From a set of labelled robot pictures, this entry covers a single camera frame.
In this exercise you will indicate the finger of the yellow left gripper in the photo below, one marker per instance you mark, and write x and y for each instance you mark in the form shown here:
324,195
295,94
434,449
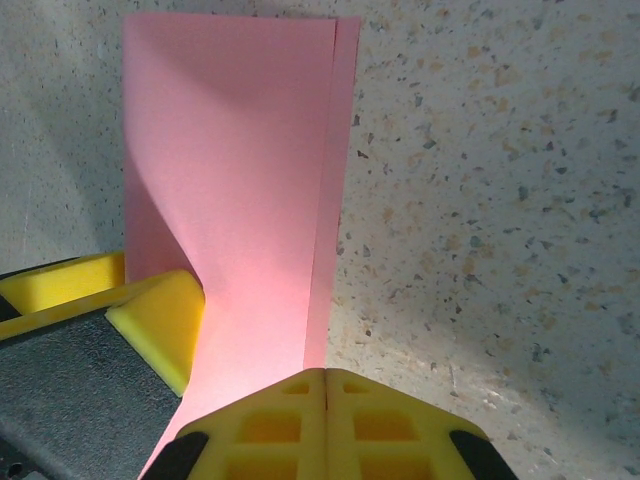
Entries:
65,280
90,380

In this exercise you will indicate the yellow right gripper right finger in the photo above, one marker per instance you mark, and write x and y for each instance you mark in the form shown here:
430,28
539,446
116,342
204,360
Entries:
380,430

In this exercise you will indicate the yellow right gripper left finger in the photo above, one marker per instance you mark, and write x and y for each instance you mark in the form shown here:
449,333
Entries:
280,430

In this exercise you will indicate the pink square paper sheet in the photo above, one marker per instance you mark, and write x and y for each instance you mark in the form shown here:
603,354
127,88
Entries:
235,175

